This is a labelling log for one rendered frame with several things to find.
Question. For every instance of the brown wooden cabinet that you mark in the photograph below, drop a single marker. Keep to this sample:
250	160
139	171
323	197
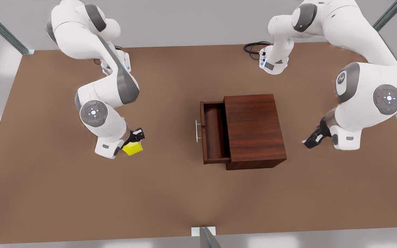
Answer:
254	132

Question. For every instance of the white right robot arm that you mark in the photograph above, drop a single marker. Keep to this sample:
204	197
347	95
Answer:
91	38

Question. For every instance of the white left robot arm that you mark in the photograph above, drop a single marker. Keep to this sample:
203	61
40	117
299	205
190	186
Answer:
367	86

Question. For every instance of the silver frame post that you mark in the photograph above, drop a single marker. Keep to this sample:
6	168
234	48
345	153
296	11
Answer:
2	29
206	237
389	13

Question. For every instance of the yellow cube block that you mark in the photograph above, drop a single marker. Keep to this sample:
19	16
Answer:
132	148

